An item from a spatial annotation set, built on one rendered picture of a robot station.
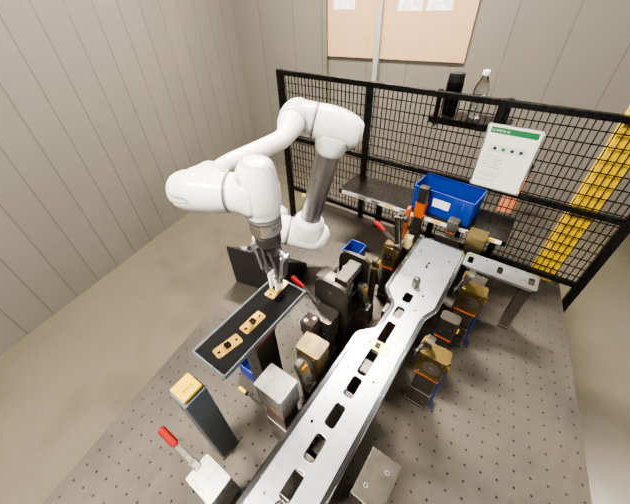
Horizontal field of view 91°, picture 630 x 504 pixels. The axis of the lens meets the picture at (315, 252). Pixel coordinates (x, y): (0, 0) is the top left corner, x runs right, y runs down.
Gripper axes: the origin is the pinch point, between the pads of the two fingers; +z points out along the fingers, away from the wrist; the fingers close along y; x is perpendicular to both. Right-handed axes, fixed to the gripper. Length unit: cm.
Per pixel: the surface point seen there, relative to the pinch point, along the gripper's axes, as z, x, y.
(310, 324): 13.7, -0.2, 13.2
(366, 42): -23, 273, -105
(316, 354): 15.7, -7.4, 20.2
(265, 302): 7.7, -4.3, -1.8
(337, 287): 4.9, 11.8, 16.3
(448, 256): 24, 69, 41
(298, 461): 24, -32, 30
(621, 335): 123, 170, 158
